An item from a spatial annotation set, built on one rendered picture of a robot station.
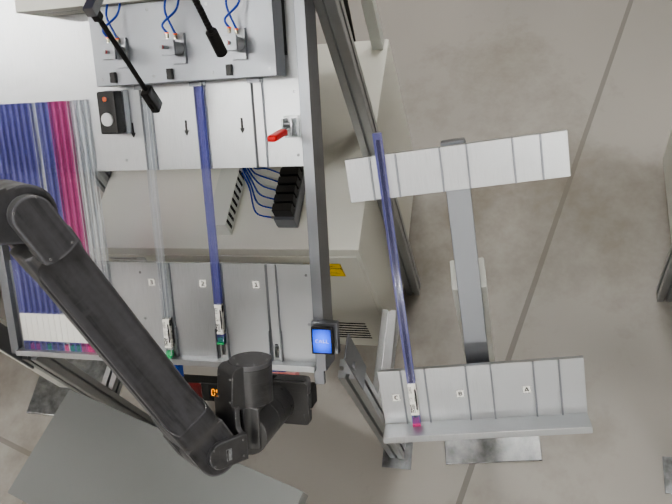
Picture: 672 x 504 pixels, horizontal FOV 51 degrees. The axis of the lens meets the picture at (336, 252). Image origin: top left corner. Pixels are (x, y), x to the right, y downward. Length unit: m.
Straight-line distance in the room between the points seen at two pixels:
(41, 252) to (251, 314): 0.68
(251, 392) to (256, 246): 0.74
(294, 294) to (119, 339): 0.55
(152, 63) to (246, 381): 0.61
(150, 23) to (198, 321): 0.56
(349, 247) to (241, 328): 0.33
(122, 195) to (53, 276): 1.12
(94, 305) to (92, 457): 0.84
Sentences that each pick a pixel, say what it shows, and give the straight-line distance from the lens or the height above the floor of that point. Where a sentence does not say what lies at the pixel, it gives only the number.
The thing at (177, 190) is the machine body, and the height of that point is 0.62.
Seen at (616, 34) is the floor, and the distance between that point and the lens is 2.78.
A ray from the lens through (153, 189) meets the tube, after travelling 1.36.
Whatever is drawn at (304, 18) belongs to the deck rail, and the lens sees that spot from 1.23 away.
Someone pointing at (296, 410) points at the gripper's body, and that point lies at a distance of 1.04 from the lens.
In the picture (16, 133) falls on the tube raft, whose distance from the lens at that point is 1.52.
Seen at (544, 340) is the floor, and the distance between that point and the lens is 2.08.
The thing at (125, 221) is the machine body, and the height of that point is 0.62.
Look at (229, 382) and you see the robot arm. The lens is 0.92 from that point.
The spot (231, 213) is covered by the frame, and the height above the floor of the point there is 0.65.
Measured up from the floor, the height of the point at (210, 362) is 0.73.
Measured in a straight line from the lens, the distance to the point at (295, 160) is 1.25.
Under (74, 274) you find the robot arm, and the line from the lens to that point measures 0.77.
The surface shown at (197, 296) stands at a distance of 1.38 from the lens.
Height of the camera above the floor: 1.92
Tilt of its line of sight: 57 degrees down
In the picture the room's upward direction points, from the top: 25 degrees counter-clockwise
